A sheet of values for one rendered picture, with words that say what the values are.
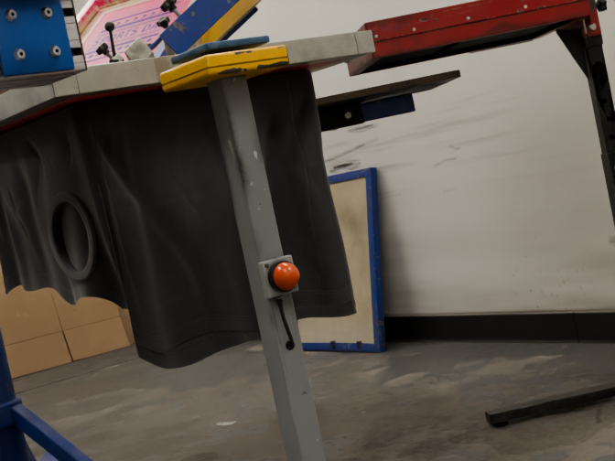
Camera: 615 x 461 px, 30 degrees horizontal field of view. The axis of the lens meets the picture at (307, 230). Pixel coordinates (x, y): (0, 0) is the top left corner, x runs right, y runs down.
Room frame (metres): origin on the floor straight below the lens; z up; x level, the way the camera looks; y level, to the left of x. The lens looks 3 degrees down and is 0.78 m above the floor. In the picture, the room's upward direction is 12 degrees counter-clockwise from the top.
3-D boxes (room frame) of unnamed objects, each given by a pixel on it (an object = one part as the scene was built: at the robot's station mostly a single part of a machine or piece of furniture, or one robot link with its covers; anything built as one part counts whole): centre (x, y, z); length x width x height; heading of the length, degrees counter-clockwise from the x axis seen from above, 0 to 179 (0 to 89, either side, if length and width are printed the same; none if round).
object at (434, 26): (3.08, -0.52, 1.06); 0.61 x 0.46 x 0.12; 95
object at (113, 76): (2.09, 0.29, 0.97); 0.79 x 0.58 x 0.04; 35
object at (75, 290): (1.94, 0.41, 0.79); 0.46 x 0.09 x 0.33; 35
